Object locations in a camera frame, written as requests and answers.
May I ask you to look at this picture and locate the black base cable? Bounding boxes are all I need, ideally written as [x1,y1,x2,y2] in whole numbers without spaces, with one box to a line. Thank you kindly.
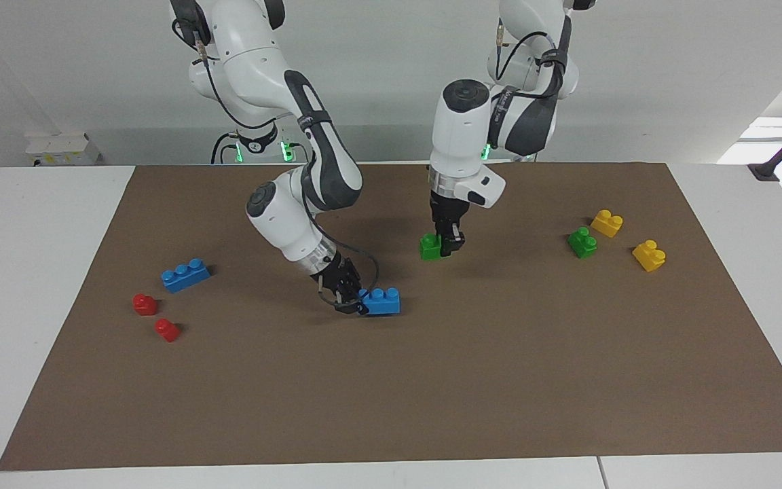
[210,131,240,165]

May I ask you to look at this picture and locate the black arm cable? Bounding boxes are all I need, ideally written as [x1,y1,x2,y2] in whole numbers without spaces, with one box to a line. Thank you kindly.
[495,19,563,84]
[171,17,379,314]

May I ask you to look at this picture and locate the yellow two-stud toy block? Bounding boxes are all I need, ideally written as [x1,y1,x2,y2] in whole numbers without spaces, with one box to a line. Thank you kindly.
[632,240,667,273]
[590,209,624,238]

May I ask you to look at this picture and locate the brown table mat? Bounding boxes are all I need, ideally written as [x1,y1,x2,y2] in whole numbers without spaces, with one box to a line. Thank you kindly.
[0,162,782,471]

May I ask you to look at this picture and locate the white power strip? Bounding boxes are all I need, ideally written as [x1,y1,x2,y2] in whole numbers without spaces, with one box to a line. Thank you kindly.
[24,132,102,166]

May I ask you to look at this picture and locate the blue three-stud toy block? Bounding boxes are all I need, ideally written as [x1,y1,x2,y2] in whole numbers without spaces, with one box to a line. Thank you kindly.
[161,258,211,294]
[358,287,401,316]

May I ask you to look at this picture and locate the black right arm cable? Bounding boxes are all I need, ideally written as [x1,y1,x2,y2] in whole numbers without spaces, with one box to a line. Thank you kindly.
[171,17,379,314]

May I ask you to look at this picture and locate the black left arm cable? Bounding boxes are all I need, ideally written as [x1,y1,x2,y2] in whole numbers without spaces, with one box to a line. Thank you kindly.
[495,19,563,84]

